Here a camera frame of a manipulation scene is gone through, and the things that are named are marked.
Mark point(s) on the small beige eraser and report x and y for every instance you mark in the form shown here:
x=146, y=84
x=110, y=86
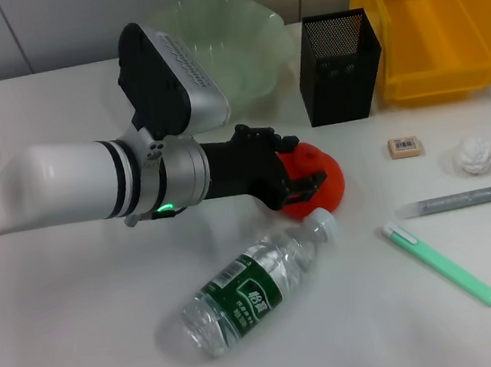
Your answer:
x=407, y=147

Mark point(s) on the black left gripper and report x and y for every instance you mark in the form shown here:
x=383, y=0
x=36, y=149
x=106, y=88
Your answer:
x=244, y=170

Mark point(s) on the orange fruit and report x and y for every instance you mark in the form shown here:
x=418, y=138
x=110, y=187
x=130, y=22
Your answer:
x=331, y=181

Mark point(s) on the mint green pen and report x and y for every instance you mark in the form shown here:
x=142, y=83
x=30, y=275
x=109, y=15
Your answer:
x=441, y=264

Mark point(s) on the green glass fruit bowl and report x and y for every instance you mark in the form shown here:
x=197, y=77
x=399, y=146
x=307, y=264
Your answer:
x=246, y=47

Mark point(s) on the black mesh pen holder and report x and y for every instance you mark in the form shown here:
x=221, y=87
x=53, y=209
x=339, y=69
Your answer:
x=337, y=85

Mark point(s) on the silver marker pen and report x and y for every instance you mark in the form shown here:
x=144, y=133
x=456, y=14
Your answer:
x=460, y=200

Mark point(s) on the clear plastic water bottle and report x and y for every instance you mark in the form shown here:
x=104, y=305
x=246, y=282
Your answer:
x=250, y=291

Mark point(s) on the yellow plastic storage bin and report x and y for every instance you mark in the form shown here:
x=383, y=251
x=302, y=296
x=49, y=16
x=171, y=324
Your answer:
x=438, y=31

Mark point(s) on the white paper ball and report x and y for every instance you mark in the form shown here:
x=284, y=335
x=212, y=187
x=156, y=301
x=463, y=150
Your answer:
x=477, y=155

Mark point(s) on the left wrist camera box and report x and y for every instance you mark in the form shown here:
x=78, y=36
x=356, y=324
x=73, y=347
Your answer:
x=159, y=81

